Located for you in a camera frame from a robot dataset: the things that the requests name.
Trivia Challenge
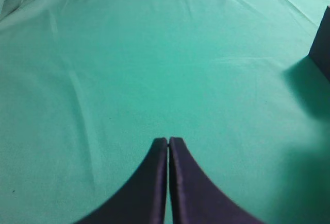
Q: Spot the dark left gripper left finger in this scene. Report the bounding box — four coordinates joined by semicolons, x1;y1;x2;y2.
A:
77;137;168;223

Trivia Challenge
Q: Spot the green table cloth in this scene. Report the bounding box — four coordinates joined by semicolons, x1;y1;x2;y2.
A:
1;0;329;223

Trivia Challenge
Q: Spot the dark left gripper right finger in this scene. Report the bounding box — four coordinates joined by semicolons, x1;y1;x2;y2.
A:
169;137;262;223

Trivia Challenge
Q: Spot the dark navy cube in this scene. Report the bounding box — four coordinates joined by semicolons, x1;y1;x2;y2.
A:
308;5;330;81

